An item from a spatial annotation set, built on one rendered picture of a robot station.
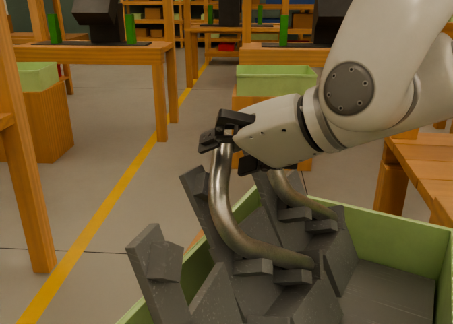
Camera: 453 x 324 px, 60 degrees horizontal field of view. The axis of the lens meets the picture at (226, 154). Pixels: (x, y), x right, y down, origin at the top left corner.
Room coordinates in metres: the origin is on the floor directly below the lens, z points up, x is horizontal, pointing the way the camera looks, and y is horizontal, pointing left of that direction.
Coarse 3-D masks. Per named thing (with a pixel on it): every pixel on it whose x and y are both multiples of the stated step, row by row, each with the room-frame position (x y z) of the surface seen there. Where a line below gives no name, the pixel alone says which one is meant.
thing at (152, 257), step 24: (144, 240) 0.31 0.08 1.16; (144, 264) 0.30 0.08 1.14; (168, 264) 0.30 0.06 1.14; (216, 264) 0.42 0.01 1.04; (144, 288) 0.30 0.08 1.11; (168, 288) 0.31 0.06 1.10; (216, 288) 0.39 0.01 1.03; (168, 312) 0.30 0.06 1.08; (192, 312) 0.33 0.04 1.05; (216, 312) 0.37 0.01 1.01
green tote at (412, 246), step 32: (256, 192) 0.79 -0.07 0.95; (352, 224) 0.70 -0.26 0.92; (384, 224) 0.67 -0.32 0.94; (416, 224) 0.65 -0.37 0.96; (192, 256) 0.55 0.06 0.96; (384, 256) 0.67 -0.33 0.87; (416, 256) 0.64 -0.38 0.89; (448, 256) 0.57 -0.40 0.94; (192, 288) 0.55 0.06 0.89; (448, 288) 0.49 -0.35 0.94; (128, 320) 0.41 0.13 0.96; (448, 320) 0.43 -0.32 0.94
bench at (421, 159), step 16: (384, 144) 1.41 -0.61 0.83; (400, 144) 1.27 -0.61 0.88; (416, 144) 1.28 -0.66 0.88; (432, 144) 1.27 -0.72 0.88; (448, 144) 1.27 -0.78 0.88; (384, 160) 1.38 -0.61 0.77; (400, 160) 1.18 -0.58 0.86; (416, 160) 1.13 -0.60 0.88; (432, 160) 1.14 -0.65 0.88; (448, 160) 1.13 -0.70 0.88; (384, 176) 1.33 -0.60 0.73; (400, 176) 1.32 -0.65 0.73; (416, 176) 1.02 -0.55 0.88; (432, 176) 1.02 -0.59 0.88; (448, 176) 1.02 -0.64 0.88; (384, 192) 1.33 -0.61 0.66; (400, 192) 1.32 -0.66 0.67; (432, 192) 0.92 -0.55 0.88; (448, 192) 0.92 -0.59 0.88; (384, 208) 1.33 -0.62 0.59; (400, 208) 1.32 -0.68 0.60
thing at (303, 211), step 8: (280, 200) 0.64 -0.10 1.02; (280, 208) 0.63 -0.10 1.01; (288, 208) 0.62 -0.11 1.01; (296, 208) 0.61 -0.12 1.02; (304, 208) 0.60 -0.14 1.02; (280, 216) 0.62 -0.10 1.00; (288, 216) 0.61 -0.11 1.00; (296, 216) 0.60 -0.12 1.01; (304, 216) 0.59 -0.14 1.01; (312, 224) 0.66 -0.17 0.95; (320, 224) 0.66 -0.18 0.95; (328, 224) 0.65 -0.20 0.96; (336, 224) 0.66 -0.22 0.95; (312, 232) 0.67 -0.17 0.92; (320, 232) 0.67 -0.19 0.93
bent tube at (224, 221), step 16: (224, 144) 0.54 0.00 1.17; (224, 160) 0.52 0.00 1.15; (224, 176) 0.50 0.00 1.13; (208, 192) 0.49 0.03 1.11; (224, 192) 0.48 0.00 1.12; (224, 208) 0.47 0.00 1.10; (224, 224) 0.46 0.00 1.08; (224, 240) 0.46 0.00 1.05; (240, 240) 0.46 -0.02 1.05; (256, 240) 0.48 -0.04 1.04; (256, 256) 0.47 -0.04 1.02; (272, 256) 0.48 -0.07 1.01; (288, 256) 0.51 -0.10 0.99; (304, 256) 0.54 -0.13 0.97
